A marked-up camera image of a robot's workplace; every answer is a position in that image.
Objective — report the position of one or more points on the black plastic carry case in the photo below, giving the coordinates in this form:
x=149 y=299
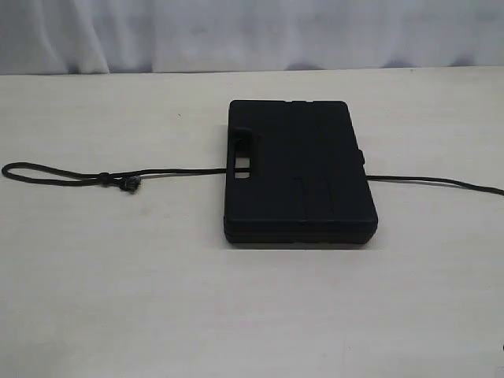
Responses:
x=295 y=174

